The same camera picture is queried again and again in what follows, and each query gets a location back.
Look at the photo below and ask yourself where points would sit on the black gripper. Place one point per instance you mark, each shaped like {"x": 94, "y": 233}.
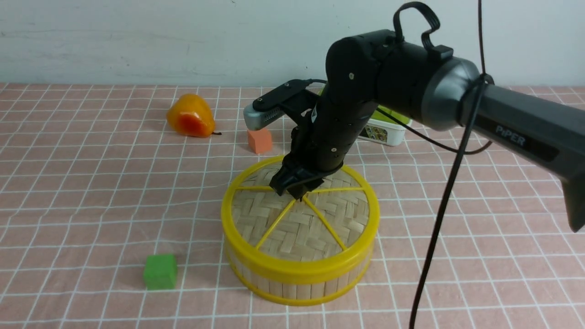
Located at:
{"x": 320, "y": 145}

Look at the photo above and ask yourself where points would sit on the woven bamboo steamer lid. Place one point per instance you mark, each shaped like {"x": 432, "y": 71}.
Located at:
{"x": 327, "y": 234}

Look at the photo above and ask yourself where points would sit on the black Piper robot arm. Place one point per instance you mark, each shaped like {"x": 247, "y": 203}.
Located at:
{"x": 439, "y": 91}

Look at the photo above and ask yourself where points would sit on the bamboo steamer basket yellow rim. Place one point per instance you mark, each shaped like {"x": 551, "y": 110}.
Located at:
{"x": 297, "y": 285}

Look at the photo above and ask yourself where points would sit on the green lid white storage box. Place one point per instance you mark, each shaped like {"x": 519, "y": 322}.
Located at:
{"x": 385, "y": 127}

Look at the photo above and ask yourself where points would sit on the orange foam cube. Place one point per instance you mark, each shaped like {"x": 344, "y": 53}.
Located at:
{"x": 259, "y": 141}

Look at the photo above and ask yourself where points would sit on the orange yellow toy pear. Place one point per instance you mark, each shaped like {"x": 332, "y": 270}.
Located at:
{"x": 191, "y": 116}

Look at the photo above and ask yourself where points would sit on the green foam cube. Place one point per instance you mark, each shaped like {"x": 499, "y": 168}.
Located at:
{"x": 160, "y": 272}

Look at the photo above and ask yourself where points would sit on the pink grid tablecloth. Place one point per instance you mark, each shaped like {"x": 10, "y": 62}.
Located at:
{"x": 94, "y": 180}

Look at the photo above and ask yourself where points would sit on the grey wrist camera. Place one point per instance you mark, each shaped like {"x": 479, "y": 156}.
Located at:
{"x": 291, "y": 99}

